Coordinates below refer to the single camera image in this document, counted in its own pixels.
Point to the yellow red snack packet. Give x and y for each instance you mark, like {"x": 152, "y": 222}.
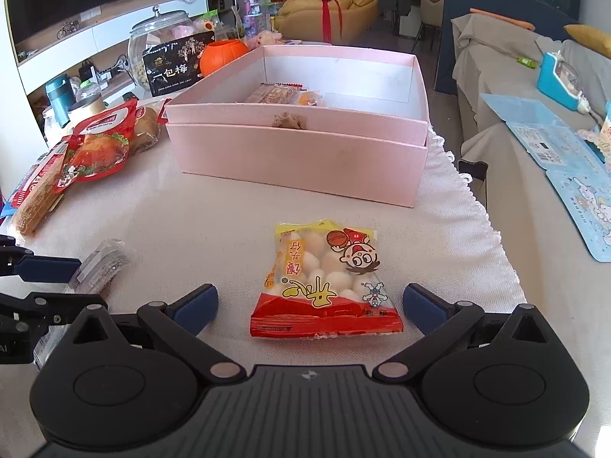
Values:
{"x": 324, "y": 276}

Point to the teal thermos bottle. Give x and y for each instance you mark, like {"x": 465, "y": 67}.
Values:
{"x": 59, "y": 100}

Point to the long bread stick packet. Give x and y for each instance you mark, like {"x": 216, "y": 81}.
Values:
{"x": 40, "y": 214}

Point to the grey covered sofa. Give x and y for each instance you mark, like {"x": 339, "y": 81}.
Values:
{"x": 482, "y": 47}

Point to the blue cartoon board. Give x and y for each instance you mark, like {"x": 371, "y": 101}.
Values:
{"x": 584, "y": 210}

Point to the yellow sofa with red ribbon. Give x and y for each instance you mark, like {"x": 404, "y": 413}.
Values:
{"x": 305, "y": 16}

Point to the orange carrot toy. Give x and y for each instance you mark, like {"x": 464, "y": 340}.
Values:
{"x": 501, "y": 18}

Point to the white wall shelf unit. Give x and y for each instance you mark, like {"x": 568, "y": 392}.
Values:
{"x": 110, "y": 33}

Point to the orange pumpkin bucket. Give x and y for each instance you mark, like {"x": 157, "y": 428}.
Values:
{"x": 222, "y": 57}

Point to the beige mug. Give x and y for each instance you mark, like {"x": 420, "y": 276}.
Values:
{"x": 86, "y": 112}

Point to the clear snack packet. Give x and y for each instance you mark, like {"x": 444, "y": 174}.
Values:
{"x": 98, "y": 267}

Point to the brown cracker packet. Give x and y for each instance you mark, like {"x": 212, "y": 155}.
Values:
{"x": 272, "y": 94}

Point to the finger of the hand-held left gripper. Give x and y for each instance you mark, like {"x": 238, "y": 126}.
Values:
{"x": 62, "y": 303}
{"x": 52, "y": 268}

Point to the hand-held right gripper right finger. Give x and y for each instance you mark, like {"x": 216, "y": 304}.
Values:
{"x": 422, "y": 303}

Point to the light blue printed card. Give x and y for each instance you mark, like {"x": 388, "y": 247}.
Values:
{"x": 539, "y": 129}

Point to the pink gift box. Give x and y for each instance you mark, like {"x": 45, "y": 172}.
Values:
{"x": 296, "y": 167}

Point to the black printed box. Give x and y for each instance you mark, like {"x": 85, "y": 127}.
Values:
{"x": 179, "y": 64}

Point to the red roast chicken packet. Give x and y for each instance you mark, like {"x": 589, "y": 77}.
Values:
{"x": 98, "y": 148}

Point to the pink plush toy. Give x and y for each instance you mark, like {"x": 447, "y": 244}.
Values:
{"x": 268, "y": 39}

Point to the miniature bicycle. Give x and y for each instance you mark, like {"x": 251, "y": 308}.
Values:
{"x": 68, "y": 30}

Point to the orange small snack packet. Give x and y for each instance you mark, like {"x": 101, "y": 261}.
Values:
{"x": 310, "y": 100}

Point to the green toy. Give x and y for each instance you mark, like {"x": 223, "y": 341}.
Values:
{"x": 527, "y": 62}

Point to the large glass jar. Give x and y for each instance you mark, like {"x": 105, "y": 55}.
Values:
{"x": 143, "y": 47}

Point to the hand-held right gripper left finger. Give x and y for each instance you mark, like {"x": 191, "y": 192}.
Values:
{"x": 198, "y": 303}

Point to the clear bread bun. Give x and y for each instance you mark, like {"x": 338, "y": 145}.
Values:
{"x": 145, "y": 131}

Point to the blue toy device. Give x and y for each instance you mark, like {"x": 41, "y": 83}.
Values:
{"x": 556, "y": 78}

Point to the children's water bottle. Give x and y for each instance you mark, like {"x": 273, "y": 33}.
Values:
{"x": 253, "y": 14}

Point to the yellow cushion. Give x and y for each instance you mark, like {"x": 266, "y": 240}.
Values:
{"x": 592, "y": 40}

